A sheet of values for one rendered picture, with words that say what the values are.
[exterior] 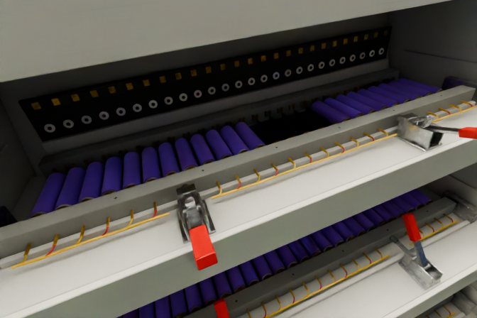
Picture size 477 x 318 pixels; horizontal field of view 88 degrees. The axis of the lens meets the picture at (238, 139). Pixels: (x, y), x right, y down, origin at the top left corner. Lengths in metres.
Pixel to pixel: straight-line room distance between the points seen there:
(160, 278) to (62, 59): 0.18
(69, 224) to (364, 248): 0.37
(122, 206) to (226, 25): 0.18
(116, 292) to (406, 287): 0.35
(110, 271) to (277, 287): 0.22
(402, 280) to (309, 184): 0.23
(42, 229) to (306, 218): 0.23
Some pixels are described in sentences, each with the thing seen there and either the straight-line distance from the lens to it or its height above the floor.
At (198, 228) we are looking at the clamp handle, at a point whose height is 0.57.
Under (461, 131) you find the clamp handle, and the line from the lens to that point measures 0.32.
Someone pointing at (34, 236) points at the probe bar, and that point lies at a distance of 0.28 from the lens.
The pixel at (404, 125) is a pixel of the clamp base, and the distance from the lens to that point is 0.35.
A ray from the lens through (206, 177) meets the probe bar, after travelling 0.24.
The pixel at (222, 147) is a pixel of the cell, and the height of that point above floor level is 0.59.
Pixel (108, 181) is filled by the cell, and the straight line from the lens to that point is 0.29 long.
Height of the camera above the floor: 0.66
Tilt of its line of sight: 15 degrees down
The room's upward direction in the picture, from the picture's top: 12 degrees counter-clockwise
